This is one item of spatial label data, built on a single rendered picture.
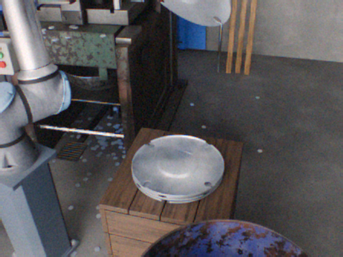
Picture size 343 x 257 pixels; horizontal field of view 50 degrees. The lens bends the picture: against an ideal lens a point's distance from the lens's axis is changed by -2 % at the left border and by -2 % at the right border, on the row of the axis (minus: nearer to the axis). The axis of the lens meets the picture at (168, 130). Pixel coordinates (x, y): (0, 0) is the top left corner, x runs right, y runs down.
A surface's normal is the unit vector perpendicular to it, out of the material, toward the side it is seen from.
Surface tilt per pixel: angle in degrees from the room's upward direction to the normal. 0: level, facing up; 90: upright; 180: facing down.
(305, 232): 0
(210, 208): 0
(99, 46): 90
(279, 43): 90
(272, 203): 0
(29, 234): 90
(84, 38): 90
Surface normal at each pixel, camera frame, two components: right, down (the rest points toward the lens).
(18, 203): 0.28, 0.56
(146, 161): -0.02, -0.81
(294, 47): -0.22, 0.57
